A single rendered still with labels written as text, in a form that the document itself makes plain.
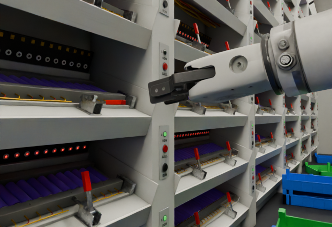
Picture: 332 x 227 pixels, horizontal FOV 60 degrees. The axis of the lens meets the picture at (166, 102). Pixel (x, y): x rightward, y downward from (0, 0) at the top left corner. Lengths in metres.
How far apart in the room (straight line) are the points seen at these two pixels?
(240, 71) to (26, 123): 0.29
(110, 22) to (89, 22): 0.05
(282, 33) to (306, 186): 1.46
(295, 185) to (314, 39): 1.46
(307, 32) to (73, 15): 0.35
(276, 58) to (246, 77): 0.04
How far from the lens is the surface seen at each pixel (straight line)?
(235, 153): 1.28
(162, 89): 0.40
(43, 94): 0.53
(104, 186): 0.64
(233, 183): 1.33
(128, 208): 0.63
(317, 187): 1.75
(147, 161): 0.65
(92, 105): 0.51
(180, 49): 0.77
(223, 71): 0.34
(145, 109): 0.64
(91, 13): 0.54
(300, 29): 0.34
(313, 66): 0.33
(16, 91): 0.50
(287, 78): 0.33
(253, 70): 0.33
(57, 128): 0.47
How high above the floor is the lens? 0.49
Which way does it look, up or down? 2 degrees up
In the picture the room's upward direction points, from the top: straight up
